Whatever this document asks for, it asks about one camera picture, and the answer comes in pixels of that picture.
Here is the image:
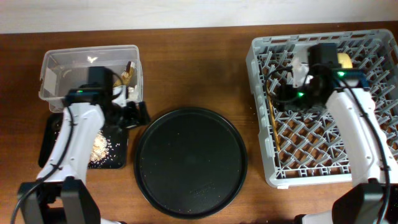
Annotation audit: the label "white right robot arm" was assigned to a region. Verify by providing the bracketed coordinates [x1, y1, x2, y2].
[277, 67, 397, 223]

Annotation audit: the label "grey dishwasher rack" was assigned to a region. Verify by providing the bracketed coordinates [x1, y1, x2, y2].
[246, 29, 397, 189]

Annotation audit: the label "wooden chopstick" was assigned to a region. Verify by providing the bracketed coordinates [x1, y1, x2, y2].
[266, 84, 280, 152]

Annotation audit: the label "food scraps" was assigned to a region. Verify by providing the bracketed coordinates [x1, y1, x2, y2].
[90, 131, 121, 165]

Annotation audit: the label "yellow bowl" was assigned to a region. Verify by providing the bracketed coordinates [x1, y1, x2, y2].
[337, 53, 353, 68]

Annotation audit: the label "black rectangular tray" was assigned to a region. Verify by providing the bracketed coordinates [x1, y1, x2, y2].
[38, 113, 129, 169]

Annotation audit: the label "gold snack wrapper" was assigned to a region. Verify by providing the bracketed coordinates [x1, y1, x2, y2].
[113, 61, 135, 87]

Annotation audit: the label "clear plastic waste bin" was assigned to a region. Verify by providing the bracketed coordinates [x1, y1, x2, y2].
[39, 45, 144, 113]

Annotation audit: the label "white tissue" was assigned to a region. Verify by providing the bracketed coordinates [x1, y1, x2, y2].
[112, 85, 142, 105]

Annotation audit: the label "round black serving tray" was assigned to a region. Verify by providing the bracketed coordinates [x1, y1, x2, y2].
[134, 107, 248, 220]

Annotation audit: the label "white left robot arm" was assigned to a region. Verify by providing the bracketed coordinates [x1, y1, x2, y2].
[10, 86, 150, 223]

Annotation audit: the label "grey round plate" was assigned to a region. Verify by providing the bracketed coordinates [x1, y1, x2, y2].
[291, 47, 313, 88]

